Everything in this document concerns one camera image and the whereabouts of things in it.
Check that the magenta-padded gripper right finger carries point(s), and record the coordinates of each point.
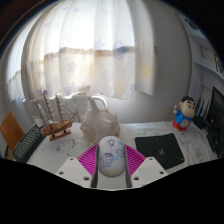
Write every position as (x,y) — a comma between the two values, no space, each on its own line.
(135,160)

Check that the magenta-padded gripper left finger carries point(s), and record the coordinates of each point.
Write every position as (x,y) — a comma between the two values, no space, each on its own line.
(87,160)

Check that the white cartoon-print computer mouse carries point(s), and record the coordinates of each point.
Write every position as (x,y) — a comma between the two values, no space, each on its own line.
(111,156)

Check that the black mouse pad green lines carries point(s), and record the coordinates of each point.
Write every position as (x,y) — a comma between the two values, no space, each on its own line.
(160,150)

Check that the white printed tablecloth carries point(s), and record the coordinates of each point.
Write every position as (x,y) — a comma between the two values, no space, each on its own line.
(66,150)

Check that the large white conch shell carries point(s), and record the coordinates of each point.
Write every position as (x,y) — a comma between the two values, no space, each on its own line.
(100,125)

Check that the wooden model sailing ship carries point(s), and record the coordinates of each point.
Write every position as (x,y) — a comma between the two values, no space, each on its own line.
(58,126)

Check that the white radiator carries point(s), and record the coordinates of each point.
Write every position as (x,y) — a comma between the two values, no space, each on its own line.
(80,103)

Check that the black computer keyboard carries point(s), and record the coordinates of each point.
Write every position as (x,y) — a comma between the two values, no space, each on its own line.
(28,145)

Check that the cartoon boy figurine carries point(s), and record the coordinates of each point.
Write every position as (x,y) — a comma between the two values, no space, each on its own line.
(182,115)

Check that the black router with antennas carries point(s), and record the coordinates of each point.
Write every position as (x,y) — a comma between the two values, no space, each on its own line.
(201,121)

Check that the orange wooden chair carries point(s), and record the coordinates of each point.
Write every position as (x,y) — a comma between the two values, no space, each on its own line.
(11,131)

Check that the black computer monitor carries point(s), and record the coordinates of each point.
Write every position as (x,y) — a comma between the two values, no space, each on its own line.
(216,116)

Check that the white star-print curtain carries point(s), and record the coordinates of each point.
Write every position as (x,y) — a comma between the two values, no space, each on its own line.
(90,46)

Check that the white wall shelf unit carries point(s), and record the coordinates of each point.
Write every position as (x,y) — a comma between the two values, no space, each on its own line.
(210,63)

